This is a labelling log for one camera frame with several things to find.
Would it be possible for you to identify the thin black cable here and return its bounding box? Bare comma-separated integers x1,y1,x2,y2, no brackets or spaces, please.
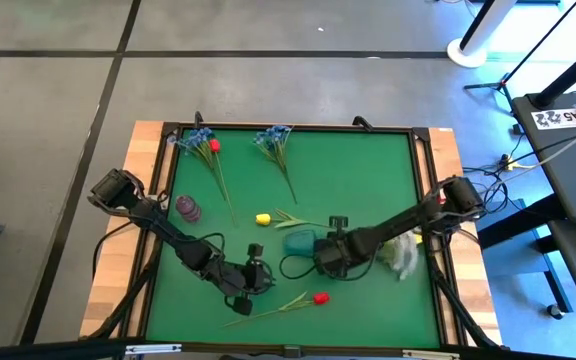
91,219,137,281

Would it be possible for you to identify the purple ribbed glass vase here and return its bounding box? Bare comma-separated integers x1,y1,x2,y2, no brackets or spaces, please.
174,194,203,224

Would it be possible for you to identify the green table mat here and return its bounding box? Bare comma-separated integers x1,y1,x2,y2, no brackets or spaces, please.
145,128,442,349

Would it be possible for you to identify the thick black cable bundle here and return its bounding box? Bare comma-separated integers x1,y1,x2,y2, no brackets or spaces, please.
427,249,502,350
85,234,164,341

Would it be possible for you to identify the thick black slanted pole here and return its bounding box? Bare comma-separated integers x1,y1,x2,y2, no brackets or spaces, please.
535,34,576,109

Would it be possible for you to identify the red artificial tulip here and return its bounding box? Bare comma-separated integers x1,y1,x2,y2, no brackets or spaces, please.
208,138,238,227
222,291,331,329

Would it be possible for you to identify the black metal table frame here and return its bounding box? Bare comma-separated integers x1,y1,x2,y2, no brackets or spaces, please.
117,119,469,359

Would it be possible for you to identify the black caster wheel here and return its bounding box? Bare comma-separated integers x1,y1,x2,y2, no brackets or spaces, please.
545,302,567,321

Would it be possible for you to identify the silver metal bracket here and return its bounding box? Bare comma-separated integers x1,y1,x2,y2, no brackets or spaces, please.
401,349,462,360
125,343,183,356

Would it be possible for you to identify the thin black tripod stand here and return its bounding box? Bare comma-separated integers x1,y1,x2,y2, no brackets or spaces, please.
463,0,576,109

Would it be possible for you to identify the blue artificial flower bunch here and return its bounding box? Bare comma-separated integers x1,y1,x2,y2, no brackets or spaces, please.
167,127,230,201
253,124,299,205

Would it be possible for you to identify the white printed label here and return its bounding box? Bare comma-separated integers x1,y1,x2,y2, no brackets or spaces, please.
531,108,576,130

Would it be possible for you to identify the black looped gripper cable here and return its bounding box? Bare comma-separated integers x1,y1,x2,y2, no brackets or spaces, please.
278,253,379,282

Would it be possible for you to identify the slanted pole with round base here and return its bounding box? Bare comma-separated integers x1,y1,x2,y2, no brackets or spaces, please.
446,0,512,69

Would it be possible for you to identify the tangled black floor cable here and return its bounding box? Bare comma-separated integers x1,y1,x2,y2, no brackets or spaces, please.
462,147,527,201

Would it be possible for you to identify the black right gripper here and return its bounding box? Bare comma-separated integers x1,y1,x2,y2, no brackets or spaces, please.
313,215,369,280

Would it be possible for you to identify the black desk leg frame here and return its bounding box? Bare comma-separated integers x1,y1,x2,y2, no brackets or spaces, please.
477,192,576,316

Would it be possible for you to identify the black crossbar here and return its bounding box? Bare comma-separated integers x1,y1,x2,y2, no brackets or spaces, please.
0,337,576,360

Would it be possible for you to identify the light grey cable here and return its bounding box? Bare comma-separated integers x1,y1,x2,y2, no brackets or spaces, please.
487,117,576,196

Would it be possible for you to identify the teal textured glass vase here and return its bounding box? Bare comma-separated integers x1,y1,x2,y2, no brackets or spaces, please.
282,228,325,259

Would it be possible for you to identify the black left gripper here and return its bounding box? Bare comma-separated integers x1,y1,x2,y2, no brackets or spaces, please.
224,243,275,317

